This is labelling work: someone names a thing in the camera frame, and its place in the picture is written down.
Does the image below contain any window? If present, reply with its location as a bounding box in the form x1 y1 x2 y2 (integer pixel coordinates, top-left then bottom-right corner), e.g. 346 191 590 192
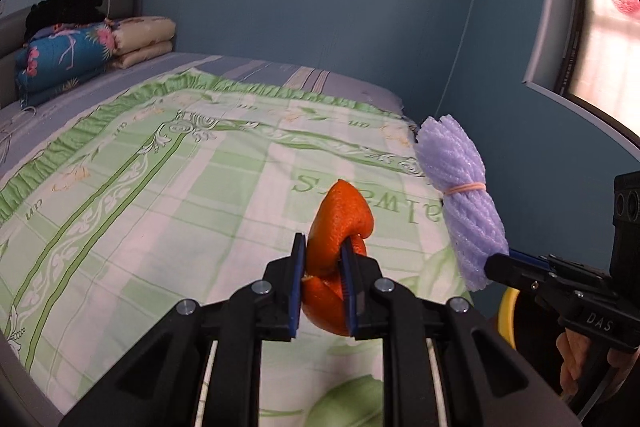
523 0 639 156

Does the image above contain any green floral bed cover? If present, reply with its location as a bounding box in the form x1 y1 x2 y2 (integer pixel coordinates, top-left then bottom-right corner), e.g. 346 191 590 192
1 68 465 412

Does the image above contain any yellow rimmed black trash bin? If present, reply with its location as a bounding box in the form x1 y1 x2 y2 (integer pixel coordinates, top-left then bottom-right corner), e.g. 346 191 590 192
497 287 520 349

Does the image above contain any black clothing pile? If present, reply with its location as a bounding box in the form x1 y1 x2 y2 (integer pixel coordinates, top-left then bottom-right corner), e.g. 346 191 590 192
24 0 105 41

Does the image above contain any orange peel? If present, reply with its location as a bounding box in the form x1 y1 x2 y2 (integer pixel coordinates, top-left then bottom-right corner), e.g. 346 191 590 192
302 179 374 336

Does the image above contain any beige folded quilt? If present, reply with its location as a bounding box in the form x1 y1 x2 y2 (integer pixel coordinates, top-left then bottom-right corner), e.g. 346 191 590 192
111 16 177 69

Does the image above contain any right hand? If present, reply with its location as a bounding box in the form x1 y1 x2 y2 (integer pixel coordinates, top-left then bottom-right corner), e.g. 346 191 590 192
556 329 639 400

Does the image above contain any blue flamingo folded quilt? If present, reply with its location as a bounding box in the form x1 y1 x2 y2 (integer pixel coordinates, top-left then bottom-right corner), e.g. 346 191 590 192
14 23 115 108

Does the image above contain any purple foam net short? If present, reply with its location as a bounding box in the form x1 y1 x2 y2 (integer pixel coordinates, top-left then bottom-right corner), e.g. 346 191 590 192
414 115 509 291

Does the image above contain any white charging cable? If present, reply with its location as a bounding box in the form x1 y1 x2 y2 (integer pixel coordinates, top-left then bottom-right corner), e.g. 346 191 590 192
0 105 39 168

